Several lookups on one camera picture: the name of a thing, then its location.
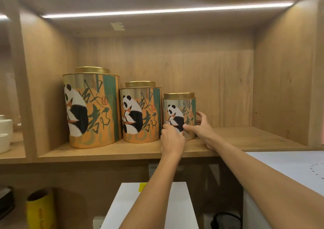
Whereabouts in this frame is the person's left hand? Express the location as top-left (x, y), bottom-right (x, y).
top-left (160, 123), bottom-right (187, 159)

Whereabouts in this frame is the person's right hand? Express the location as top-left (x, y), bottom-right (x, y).
top-left (183, 111), bottom-right (221, 151)

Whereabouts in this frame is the small panda tea tin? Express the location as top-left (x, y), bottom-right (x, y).
top-left (162, 92), bottom-right (198, 141)

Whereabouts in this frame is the wooden shelf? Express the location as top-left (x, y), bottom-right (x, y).
top-left (0, 0), bottom-right (324, 229)

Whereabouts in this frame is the person's right forearm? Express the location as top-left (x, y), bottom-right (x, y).
top-left (212, 137), bottom-right (324, 229)

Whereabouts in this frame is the person's left forearm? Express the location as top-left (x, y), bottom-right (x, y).
top-left (118, 154), bottom-right (184, 229)

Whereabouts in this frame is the medium panda tea tin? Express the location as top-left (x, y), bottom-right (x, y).
top-left (119, 81), bottom-right (163, 144)

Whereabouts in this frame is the large panda tea tin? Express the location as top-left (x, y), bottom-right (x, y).
top-left (62, 66), bottom-right (123, 150)

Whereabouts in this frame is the white box with yellow sticker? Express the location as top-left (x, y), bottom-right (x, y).
top-left (100, 181), bottom-right (199, 229)

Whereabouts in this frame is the white appliance with dotted top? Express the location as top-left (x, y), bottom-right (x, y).
top-left (243, 150), bottom-right (324, 229)

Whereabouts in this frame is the long strip light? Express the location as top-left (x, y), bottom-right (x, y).
top-left (40, 2), bottom-right (295, 19)

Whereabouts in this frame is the yellow film roll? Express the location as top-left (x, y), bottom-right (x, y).
top-left (25, 188), bottom-right (58, 229)

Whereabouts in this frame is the white cup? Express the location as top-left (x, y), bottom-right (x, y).
top-left (0, 119), bottom-right (14, 136)
top-left (0, 133), bottom-right (11, 154)

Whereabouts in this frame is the black cable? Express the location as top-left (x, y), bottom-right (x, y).
top-left (210, 212), bottom-right (242, 229)

